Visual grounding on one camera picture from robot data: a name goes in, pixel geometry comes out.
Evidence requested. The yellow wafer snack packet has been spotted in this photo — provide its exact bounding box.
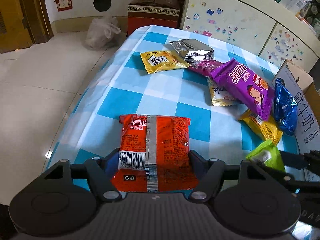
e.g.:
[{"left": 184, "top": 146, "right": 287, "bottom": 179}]
[{"left": 140, "top": 50, "right": 190, "bottom": 74}]

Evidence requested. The red snack packet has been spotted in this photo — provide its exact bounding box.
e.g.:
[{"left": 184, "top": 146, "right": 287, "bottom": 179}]
[{"left": 111, "top": 114, "right": 199, "bottom": 192}]

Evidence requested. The wooden door frame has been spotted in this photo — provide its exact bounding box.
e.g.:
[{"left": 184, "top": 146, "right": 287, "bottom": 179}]
[{"left": 0, "top": 0, "right": 54, "bottom": 54}]

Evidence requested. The blue foil snack bag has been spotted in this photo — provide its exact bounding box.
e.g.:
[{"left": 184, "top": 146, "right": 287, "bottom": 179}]
[{"left": 273, "top": 77, "right": 298, "bottom": 136}]

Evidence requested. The clear plastic bag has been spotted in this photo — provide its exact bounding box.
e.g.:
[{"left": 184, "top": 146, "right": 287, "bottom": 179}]
[{"left": 85, "top": 16, "right": 121, "bottom": 49}]

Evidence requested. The pink snack packet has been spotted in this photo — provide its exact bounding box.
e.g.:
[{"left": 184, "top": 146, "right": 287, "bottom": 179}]
[{"left": 188, "top": 60, "right": 223, "bottom": 76}]

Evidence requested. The red brown cardboard box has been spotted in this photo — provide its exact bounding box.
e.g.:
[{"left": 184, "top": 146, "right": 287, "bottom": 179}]
[{"left": 127, "top": 0, "right": 180, "bottom": 35}]

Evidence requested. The cream cabinet with stickers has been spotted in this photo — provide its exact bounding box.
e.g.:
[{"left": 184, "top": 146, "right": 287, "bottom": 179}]
[{"left": 180, "top": 0, "right": 319, "bottom": 72}]

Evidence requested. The green snack packet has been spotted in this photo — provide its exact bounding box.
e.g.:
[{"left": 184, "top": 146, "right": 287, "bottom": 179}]
[{"left": 246, "top": 139, "right": 285, "bottom": 172}]

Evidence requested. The red house wall socket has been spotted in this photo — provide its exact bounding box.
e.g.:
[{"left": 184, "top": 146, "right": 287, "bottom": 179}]
[{"left": 54, "top": 0, "right": 73, "bottom": 11}]

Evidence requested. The white cardboard milk box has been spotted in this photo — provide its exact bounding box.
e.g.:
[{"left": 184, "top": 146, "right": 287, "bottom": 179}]
[{"left": 272, "top": 58, "right": 320, "bottom": 182}]

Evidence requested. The silver foil packet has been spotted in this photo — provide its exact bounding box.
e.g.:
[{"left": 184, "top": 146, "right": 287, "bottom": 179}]
[{"left": 169, "top": 39, "right": 214, "bottom": 63}]

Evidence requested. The black vase wall decal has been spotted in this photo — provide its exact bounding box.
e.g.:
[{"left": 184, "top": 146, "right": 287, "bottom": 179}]
[{"left": 93, "top": 0, "right": 112, "bottom": 12}]

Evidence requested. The blue checkered tablecloth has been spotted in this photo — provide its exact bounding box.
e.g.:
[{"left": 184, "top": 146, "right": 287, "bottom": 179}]
[{"left": 44, "top": 24, "right": 320, "bottom": 240}]

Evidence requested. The gold white snack packet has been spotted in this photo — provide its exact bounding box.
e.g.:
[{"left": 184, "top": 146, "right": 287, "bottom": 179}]
[{"left": 206, "top": 76, "right": 241, "bottom": 107}]

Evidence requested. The purple snack packet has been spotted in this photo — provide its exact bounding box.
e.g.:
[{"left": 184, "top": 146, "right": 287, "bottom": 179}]
[{"left": 210, "top": 59, "right": 274, "bottom": 121}]

